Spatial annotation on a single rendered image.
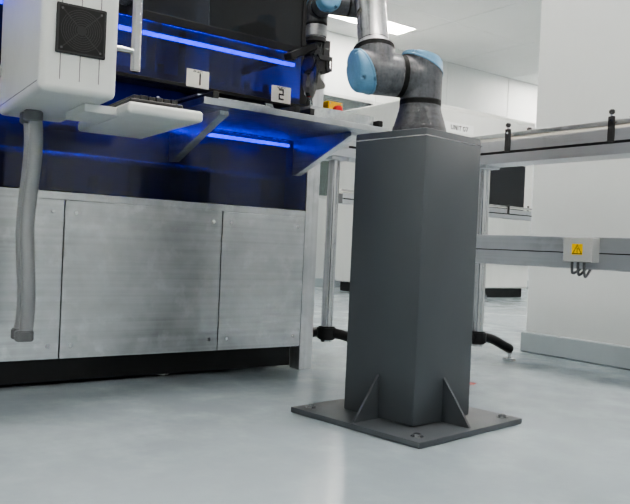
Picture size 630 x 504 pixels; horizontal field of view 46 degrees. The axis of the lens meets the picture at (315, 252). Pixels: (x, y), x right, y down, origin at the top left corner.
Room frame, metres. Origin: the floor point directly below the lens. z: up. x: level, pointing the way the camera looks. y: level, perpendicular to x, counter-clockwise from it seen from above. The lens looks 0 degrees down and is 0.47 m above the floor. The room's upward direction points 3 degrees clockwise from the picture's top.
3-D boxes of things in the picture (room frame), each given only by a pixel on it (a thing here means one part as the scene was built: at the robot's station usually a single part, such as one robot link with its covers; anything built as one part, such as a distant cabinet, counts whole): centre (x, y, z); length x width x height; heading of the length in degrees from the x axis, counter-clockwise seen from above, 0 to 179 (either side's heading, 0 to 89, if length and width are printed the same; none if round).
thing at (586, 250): (2.71, -0.97, 0.50); 0.12 x 0.05 x 0.09; 36
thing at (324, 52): (2.63, 0.02, 1.14); 0.09 x 0.08 x 0.12; 126
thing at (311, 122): (2.50, 0.19, 0.87); 0.70 x 0.48 x 0.02; 126
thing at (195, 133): (2.35, 0.39, 0.80); 0.34 x 0.03 x 0.13; 36
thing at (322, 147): (2.64, -0.01, 0.80); 0.34 x 0.03 x 0.13; 36
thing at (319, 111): (2.57, 0.03, 0.90); 0.34 x 0.26 x 0.04; 36
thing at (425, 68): (2.08, -0.27, 0.96); 0.13 x 0.12 x 0.14; 107
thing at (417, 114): (2.09, -0.28, 0.84); 0.15 x 0.15 x 0.10
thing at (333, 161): (3.10, -0.06, 0.46); 0.09 x 0.09 x 0.77; 36
